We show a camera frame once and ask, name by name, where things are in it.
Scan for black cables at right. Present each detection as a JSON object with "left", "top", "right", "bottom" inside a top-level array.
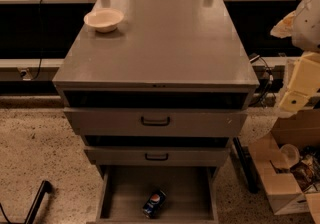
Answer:
[{"left": 249, "top": 53, "right": 278, "bottom": 107}]

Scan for white paper bowl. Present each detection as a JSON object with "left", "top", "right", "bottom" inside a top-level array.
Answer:
[{"left": 84, "top": 8, "right": 124, "bottom": 33}]

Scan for black metal leg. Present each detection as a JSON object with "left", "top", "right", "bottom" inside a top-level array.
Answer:
[{"left": 233, "top": 137, "right": 259, "bottom": 194}]

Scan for brown cardboard box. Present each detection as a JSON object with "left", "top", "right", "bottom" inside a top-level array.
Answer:
[{"left": 248, "top": 109, "right": 320, "bottom": 224}]

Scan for clear plastic cup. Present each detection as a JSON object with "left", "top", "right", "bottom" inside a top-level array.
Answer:
[{"left": 280, "top": 144, "right": 300, "bottom": 167}]

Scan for grey open bottom drawer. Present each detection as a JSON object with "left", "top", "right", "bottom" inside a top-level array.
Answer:
[{"left": 96, "top": 166, "right": 218, "bottom": 224}]

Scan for grey drawer cabinet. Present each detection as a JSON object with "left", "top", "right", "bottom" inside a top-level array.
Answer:
[{"left": 52, "top": 0, "right": 260, "bottom": 224}]

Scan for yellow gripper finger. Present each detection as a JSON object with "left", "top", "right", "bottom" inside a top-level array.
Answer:
[{"left": 278, "top": 51, "right": 320, "bottom": 113}]

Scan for blue pepsi can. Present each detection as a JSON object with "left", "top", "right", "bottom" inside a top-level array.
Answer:
[{"left": 142, "top": 189, "right": 167, "bottom": 218}]

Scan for black metal bar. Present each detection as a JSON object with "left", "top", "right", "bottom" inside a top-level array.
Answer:
[{"left": 24, "top": 180, "right": 52, "bottom": 224}]

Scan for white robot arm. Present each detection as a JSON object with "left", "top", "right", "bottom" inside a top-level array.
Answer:
[{"left": 270, "top": 0, "right": 320, "bottom": 118}]

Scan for grey top drawer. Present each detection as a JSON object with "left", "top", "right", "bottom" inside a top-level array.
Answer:
[{"left": 64, "top": 108, "right": 247, "bottom": 137}]

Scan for black power cable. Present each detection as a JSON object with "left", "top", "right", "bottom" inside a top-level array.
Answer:
[{"left": 33, "top": 0, "right": 54, "bottom": 81}]

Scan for grey middle drawer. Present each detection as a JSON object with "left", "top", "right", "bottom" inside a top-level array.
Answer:
[{"left": 84, "top": 146, "right": 229, "bottom": 167}]

